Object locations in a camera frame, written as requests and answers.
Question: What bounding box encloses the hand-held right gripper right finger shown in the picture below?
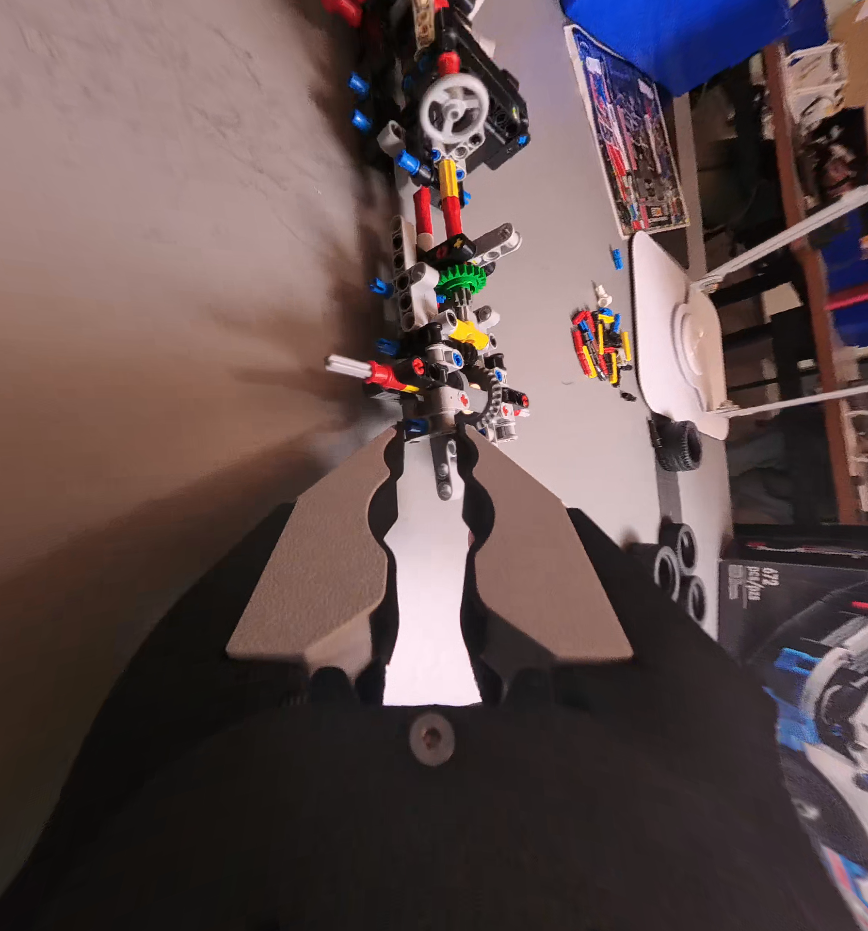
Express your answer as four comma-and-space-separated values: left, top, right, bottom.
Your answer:
462, 428, 634, 686

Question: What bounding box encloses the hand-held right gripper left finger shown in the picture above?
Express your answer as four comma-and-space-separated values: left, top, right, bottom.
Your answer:
225, 426, 403, 676

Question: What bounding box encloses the lego car chassis assembly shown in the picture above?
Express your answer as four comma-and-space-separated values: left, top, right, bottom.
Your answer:
321, 0, 533, 503

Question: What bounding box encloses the black lego set box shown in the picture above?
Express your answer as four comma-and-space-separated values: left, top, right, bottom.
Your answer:
718, 524, 868, 931

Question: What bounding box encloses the pile of small lego pins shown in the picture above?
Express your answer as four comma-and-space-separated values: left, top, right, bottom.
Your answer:
569, 305, 635, 386

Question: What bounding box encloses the colourful sticker sheet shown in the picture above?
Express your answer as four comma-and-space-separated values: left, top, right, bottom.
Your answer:
563, 23, 691, 237

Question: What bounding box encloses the blue plastic bin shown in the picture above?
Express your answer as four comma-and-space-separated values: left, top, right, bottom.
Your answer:
558, 0, 831, 99

